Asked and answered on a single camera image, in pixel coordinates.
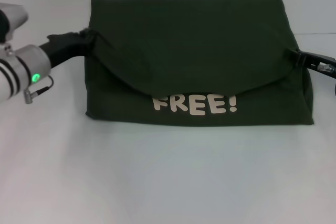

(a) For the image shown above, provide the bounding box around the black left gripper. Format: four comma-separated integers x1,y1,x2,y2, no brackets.
38,27,97,69

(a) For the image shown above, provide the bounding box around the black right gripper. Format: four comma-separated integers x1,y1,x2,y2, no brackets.
289,48,336,78

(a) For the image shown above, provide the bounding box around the dark green t-shirt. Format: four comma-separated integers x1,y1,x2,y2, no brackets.
85,0,314,125

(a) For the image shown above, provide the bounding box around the right arm cable with plug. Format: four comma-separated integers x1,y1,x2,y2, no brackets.
317,62,336,98

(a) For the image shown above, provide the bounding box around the arm cable with plug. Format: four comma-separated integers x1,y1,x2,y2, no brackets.
23,75,55,105
317,62,336,98

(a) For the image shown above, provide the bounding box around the left arm cable with plug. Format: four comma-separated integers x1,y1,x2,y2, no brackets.
23,75,55,105

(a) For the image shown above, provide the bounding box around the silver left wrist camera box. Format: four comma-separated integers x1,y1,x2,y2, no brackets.
0,3,29,44

